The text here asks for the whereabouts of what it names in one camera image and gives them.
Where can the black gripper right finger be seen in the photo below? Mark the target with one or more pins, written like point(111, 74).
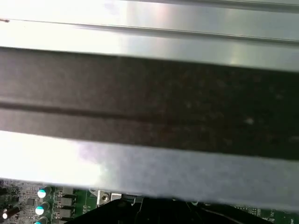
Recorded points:
point(175, 212)

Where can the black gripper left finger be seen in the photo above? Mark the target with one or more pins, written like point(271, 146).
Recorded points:
point(116, 212)

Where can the dark square inductor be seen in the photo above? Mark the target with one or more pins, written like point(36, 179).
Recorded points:
point(65, 201)
point(66, 190)
point(64, 213)

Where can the teal top capacitor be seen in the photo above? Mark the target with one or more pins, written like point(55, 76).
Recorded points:
point(39, 210)
point(39, 221)
point(42, 193)

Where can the green motherboard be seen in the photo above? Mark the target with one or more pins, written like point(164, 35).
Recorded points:
point(23, 198)

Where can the black cylinder capacitor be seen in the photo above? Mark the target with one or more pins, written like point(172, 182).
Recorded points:
point(10, 211)

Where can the black PC case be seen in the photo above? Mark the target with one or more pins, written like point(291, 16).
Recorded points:
point(140, 105)

